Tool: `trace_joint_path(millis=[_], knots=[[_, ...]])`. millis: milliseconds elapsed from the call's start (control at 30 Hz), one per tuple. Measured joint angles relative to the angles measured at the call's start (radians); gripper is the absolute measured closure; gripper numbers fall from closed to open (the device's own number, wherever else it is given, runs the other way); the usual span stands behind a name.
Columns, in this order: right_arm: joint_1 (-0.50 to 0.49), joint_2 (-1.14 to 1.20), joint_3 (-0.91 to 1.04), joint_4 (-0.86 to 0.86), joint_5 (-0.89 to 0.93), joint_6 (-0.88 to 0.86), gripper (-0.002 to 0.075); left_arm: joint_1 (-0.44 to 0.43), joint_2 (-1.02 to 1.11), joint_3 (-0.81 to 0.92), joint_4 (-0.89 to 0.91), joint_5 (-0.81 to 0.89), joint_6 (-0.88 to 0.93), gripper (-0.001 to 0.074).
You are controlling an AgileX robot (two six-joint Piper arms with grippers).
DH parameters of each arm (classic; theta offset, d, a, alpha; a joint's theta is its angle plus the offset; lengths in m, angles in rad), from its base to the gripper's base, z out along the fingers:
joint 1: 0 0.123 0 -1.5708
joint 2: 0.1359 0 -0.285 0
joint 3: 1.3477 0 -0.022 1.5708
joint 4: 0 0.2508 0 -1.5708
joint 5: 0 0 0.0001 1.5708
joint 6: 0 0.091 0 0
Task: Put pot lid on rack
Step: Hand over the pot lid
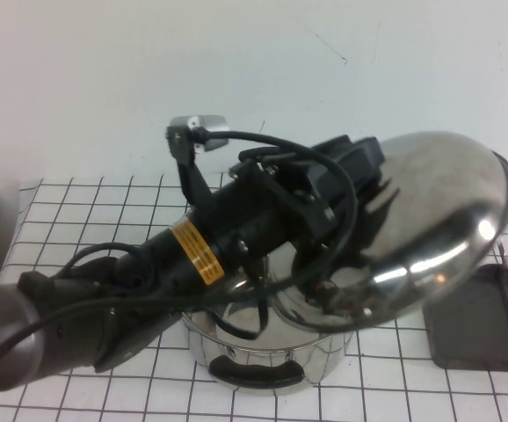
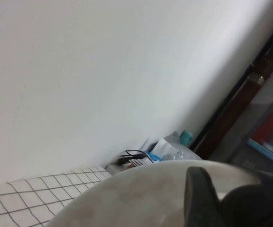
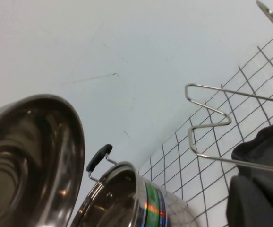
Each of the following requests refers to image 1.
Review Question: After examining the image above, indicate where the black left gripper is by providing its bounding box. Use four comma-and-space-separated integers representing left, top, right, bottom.
209, 136, 386, 270

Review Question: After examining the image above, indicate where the steel pot lid black knob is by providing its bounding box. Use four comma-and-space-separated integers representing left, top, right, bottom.
275, 130, 508, 332

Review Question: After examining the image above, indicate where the grey pot lid rack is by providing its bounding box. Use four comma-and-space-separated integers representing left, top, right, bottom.
427, 244, 508, 375

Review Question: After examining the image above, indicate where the stainless steel cooking pot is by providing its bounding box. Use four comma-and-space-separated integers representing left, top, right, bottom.
178, 263, 357, 397

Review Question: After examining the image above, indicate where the white black checked tablecloth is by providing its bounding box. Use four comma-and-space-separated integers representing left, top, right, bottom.
0, 157, 508, 422

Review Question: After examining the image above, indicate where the black camera cable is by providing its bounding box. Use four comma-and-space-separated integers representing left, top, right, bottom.
0, 129, 360, 353

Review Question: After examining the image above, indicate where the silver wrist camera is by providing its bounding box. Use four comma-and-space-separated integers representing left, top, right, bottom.
168, 114, 229, 154

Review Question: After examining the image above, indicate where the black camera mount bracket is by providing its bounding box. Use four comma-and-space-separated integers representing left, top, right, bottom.
165, 126, 214, 217

